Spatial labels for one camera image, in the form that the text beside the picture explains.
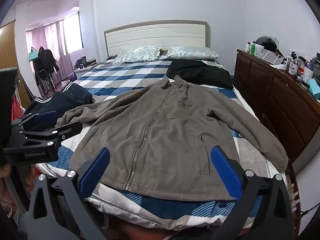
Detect blue checked bed duvet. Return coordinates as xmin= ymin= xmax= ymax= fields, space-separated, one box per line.
xmin=35 ymin=56 xmax=288 ymax=230

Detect wooden bed frame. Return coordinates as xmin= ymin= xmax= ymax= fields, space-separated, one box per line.
xmin=285 ymin=162 xmax=304 ymax=240

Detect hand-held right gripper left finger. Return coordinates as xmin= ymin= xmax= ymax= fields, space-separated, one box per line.
xmin=27 ymin=147 xmax=111 ymax=240

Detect light wooden wardrobe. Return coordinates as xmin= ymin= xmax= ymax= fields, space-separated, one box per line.
xmin=0 ymin=20 xmax=30 ymax=110

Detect navy garment with white stripes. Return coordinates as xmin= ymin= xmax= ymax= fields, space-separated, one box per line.
xmin=25 ymin=82 xmax=95 ymax=125

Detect silver satin pillow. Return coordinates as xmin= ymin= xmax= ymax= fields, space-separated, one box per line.
xmin=166 ymin=46 xmax=219 ymax=60
xmin=114 ymin=46 xmax=161 ymax=63

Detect white nightstand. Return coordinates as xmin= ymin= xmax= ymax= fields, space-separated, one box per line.
xmin=74 ymin=60 xmax=102 ymax=80

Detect dark wooden dresser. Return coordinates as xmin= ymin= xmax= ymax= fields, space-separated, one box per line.
xmin=234 ymin=49 xmax=320 ymax=165

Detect cream bed headboard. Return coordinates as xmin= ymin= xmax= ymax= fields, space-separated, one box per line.
xmin=104 ymin=20 xmax=210 ymax=58

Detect grey zip fleece jacket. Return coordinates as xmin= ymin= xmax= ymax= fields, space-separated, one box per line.
xmin=55 ymin=75 xmax=289 ymax=202

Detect black helmet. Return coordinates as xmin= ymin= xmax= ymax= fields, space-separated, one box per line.
xmin=255 ymin=36 xmax=280 ymax=52

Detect dark hanging clothes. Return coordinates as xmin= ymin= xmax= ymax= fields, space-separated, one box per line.
xmin=34 ymin=46 xmax=60 ymax=93

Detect pink window curtain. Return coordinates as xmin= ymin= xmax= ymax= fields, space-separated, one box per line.
xmin=26 ymin=12 xmax=84 ymax=85

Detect teal box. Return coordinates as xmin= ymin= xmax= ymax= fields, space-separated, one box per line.
xmin=307 ymin=78 xmax=320 ymax=101

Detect black garment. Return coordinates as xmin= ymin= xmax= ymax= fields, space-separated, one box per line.
xmin=166 ymin=59 xmax=234 ymax=89

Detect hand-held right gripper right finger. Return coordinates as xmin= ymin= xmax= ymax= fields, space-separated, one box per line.
xmin=211 ymin=145 xmax=293 ymax=240

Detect white open box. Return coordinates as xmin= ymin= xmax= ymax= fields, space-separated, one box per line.
xmin=260 ymin=50 xmax=285 ymax=65

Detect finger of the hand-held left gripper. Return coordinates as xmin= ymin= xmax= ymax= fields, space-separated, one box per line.
xmin=11 ymin=111 xmax=59 ymax=131
xmin=24 ymin=121 xmax=83 ymax=145

